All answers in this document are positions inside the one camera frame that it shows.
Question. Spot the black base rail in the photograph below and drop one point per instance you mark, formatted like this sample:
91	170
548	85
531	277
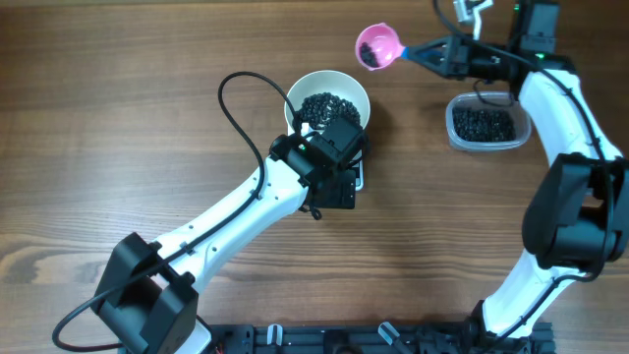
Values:
278	339

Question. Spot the black beans in container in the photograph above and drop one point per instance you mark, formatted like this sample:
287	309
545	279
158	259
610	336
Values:
483	126

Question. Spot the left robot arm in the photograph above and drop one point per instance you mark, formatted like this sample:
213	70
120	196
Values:
149	292

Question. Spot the white bowl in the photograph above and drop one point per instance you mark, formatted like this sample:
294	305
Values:
335	82

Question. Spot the clear plastic container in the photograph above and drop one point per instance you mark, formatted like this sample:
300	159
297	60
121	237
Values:
489	100

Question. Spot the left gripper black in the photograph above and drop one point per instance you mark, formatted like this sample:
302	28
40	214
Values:
343	196

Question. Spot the pink scoop blue handle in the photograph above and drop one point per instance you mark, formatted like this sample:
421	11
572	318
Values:
378	46

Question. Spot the white digital kitchen scale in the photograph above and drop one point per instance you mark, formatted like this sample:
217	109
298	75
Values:
360	179

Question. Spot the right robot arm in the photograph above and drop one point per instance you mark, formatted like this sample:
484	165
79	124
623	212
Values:
577	221

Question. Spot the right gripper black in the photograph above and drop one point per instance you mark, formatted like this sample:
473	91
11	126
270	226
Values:
452	44

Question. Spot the black beans in bowl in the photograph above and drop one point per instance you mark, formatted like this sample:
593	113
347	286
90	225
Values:
319	110

